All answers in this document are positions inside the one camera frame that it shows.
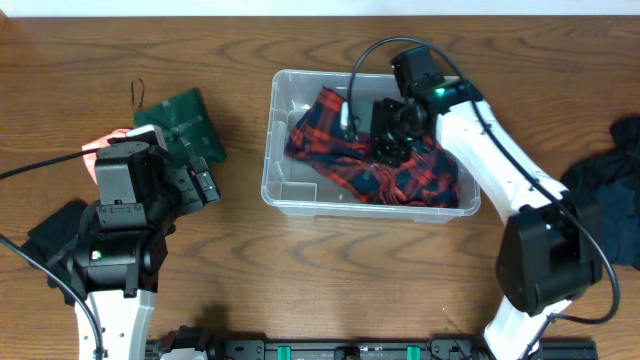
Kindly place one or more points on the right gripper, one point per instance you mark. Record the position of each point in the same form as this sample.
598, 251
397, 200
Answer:
385, 148

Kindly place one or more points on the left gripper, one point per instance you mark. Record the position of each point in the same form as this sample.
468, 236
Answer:
189, 181

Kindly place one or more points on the red plaid flannel garment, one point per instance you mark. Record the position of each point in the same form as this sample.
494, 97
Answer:
428, 179

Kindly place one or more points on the dark green garment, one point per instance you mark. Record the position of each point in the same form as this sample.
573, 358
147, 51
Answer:
187, 128

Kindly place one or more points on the pink printed garment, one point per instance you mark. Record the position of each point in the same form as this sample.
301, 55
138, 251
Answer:
102, 142

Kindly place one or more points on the black garment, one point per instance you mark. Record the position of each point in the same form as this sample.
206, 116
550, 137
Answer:
54, 240
614, 173

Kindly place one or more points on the dark navy taped garment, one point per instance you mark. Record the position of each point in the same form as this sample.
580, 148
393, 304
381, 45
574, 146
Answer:
620, 222

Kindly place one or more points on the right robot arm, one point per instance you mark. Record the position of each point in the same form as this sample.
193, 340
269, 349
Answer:
549, 253

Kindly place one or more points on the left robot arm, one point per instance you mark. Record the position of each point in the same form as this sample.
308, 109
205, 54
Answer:
121, 245

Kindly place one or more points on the clear plastic storage container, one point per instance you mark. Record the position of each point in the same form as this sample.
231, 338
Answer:
299, 190

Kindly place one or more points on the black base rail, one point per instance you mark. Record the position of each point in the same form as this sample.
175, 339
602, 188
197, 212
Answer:
198, 343

